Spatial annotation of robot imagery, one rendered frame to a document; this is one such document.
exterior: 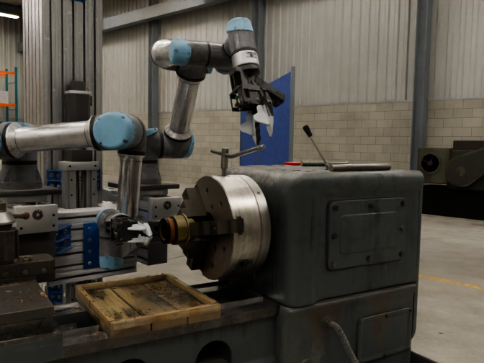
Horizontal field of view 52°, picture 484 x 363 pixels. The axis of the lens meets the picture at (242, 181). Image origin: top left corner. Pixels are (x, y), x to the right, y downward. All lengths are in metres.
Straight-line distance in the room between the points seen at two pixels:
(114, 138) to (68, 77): 0.64
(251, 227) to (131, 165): 0.53
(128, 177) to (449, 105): 10.45
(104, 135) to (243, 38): 0.51
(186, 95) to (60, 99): 0.51
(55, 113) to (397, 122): 10.62
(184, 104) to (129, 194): 0.47
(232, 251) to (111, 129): 0.53
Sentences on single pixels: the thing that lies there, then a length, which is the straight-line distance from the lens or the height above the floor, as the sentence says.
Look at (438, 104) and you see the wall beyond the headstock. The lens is 11.86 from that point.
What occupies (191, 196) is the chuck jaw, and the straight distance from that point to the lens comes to 1.51.
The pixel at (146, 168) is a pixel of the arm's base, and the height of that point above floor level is 1.23.
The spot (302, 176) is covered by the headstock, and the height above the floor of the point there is 1.25.
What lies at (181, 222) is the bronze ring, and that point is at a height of 1.11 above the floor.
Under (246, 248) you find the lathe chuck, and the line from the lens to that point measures 1.39.
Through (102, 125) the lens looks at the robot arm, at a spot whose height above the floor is 1.38.
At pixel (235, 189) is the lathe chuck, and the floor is 1.20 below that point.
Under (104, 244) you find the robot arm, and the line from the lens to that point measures 1.64.
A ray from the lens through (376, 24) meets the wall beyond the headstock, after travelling 12.84.
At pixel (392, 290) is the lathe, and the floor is 0.86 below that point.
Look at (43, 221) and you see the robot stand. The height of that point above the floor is 1.06.
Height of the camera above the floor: 1.33
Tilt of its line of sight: 4 degrees down
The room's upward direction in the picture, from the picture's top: 1 degrees clockwise
